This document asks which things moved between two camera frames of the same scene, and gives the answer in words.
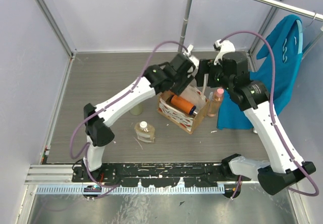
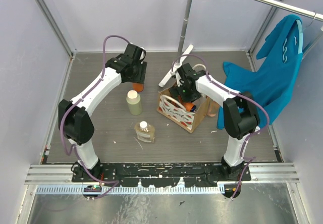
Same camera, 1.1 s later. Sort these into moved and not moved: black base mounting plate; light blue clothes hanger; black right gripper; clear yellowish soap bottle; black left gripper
Moved: black left gripper; black right gripper
Not moved: light blue clothes hanger; black base mounting plate; clear yellowish soap bottle
